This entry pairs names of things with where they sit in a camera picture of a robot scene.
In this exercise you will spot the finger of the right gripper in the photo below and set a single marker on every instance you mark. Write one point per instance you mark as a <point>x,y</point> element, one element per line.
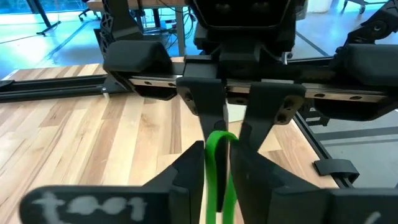
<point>267,105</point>
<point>205,96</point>

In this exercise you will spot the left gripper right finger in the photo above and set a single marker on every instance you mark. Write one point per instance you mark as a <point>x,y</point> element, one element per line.
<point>255,183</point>

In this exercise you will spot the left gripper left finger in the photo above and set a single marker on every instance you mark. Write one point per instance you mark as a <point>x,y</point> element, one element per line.
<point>186,177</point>

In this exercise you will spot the green rubber band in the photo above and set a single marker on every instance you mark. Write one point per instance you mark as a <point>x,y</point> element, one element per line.
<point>211,186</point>

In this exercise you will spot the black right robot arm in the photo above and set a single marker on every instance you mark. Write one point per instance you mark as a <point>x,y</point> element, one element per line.
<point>373,28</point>

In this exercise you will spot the black floor stand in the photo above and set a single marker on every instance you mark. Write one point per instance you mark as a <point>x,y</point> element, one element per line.
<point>43,18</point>

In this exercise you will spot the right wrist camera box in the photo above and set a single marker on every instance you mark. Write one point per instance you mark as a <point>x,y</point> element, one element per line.
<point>242,12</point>

